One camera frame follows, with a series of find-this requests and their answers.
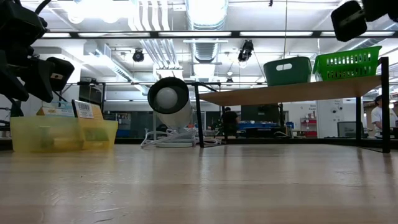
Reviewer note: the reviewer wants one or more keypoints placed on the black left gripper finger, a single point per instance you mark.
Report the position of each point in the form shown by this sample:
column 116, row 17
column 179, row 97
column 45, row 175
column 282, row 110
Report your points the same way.
column 11, row 84

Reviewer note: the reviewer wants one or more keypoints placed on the green plastic mesh basket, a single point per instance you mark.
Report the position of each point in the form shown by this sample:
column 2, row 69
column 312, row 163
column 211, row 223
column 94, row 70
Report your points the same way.
column 345, row 67

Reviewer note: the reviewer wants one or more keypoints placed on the blue green card pack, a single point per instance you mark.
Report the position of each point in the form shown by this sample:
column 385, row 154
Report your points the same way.
column 57, row 109

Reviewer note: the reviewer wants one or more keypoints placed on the yellow translucent plastic bin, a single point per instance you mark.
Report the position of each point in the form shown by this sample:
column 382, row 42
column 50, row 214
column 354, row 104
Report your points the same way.
column 46, row 137

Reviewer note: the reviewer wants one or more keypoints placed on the yellow green card packet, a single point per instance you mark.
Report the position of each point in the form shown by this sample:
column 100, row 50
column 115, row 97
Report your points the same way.
column 90, row 113

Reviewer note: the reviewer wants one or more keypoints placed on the teal plastic bin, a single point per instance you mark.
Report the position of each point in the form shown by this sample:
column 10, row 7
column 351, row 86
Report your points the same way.
column 287, row 73

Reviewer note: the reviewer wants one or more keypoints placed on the black-legged background table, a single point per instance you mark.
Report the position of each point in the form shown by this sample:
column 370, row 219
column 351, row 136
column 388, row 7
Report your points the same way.
column 102, row 96

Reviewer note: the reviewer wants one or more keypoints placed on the wooden shelf riser black legs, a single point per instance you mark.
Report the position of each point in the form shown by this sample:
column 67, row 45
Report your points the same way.
column 295, row 91

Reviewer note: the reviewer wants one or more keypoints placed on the person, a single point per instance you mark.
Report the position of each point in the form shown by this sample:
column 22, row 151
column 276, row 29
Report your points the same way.
column 230, row 119
column 377, row 116

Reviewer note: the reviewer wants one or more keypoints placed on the white cabinet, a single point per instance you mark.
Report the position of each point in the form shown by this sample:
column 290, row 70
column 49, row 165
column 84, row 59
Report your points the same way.
column 331, row 118

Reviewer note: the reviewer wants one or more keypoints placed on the grey background monitor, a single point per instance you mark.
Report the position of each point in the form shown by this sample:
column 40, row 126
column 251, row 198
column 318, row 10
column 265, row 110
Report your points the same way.
column 346, row 129

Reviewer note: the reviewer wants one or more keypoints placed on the black ceiling spotlight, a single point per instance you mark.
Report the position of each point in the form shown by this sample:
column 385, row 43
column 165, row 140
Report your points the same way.
column 245, row 49
column 138, row 56

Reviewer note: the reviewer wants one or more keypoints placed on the red background shelf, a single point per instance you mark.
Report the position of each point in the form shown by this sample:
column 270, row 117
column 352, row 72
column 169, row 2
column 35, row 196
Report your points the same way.
column 308, row 127

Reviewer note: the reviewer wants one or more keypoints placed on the blue background table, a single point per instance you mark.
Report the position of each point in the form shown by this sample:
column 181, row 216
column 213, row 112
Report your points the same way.
column 258, row 125

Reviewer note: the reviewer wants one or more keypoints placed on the white cylindrical lamp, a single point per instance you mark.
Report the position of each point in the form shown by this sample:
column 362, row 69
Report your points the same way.
column 169, row 98

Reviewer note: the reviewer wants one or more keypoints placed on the black aluminium table frame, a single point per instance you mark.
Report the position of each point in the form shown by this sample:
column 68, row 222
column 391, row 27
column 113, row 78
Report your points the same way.
column 280, row 141

